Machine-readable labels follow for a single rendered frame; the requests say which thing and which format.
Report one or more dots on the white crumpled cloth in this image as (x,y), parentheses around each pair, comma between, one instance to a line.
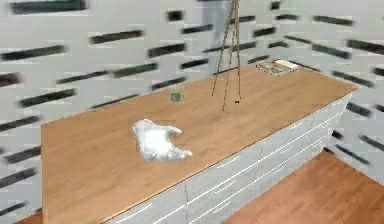
(156,141)

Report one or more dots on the pale flat book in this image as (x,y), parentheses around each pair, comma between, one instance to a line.
(276,66)

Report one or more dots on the small green cup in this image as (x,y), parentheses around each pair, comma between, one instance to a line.
(176,96)

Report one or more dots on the white wooden-topped chest of drawers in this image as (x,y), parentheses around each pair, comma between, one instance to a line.
(233,133)

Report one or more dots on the brown tripod lamp stand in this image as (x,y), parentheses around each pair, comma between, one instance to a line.
(231,50)

